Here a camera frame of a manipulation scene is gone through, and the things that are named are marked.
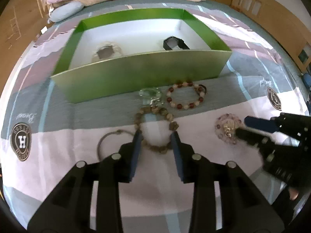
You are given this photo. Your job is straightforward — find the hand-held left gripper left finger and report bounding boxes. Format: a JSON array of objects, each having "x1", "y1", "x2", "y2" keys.
[{"x1": 27, "y1": 130, "x2": 144, "y2": 233}]

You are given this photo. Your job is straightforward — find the patchwork printed bedsheet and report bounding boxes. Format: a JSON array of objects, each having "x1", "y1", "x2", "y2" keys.
[{"x1": 0, "y1": 0, "x2": 311, "y2": 233}]

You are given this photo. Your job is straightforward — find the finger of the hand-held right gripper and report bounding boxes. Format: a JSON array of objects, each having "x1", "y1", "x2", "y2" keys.
[
  {"x1": 235, "y1": 127, "x2": 271, "y2": 151},
  {"x1": 244, "y1": 116, "x2": 283, "y2": 134}
]

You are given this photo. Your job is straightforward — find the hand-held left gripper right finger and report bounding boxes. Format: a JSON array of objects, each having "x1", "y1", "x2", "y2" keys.
[{"x1": 170, "y1": 131, "x2": 285, "y2": 233}]

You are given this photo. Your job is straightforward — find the dark blue object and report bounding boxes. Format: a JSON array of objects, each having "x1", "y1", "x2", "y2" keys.
[{"x1": 302, "y1": 72, "x2": 311, "y2": 116}]

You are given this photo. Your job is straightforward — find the brown bead bracelet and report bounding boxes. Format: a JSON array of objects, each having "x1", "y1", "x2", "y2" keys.
[{"x1": 134, "y1": 105, "x2": 180, "y2": 154}]

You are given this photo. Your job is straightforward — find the brown wooden cabinet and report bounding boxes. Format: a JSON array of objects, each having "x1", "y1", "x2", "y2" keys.
[{"x1": 0, "y1": 0, "x2": 53, "y2": 80}]

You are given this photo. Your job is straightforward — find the clear crystal bracelet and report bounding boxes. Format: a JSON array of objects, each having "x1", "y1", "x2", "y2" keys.
[{"x1": 139, "y1": 87, "x2": 163, "y2": 107}]

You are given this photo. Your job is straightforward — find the red and white bead bracelet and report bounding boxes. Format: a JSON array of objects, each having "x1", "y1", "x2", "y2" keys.
[{"x1": 166, "y1": 81, "x2": 207, "y2": 111}]

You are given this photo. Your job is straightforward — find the beige bead bracelet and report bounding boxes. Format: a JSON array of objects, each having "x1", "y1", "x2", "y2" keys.
[{"x1": 92, "y1": 41, "x2": 125, "y2": 63}]

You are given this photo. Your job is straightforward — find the wooden bed frame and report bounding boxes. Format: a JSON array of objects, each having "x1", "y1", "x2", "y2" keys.
[{"x1": 230, "y1": 0, "x2": 311, "y2": 74}]

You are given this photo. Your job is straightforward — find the grey cord bracelet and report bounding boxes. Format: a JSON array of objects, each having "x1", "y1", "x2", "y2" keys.
[{"x1": 97, "y1": 130, "x2": 135, "y2": 162}]

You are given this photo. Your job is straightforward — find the light blue pillow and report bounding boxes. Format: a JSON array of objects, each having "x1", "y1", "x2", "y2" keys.
[{"x1": 48, "y1": 1, "x2": 85, "y2": 23}]

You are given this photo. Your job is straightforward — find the green cardboard box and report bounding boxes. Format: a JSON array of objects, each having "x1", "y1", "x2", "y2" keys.
[{"x1": 51, "y1": 8, "x2": 232, "y2": 103}]

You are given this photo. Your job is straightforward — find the purple bead bracelet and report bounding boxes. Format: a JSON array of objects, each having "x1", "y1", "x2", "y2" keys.
[{"x1": 214, "y1": 113, "x2": 243, "y2": 145}]

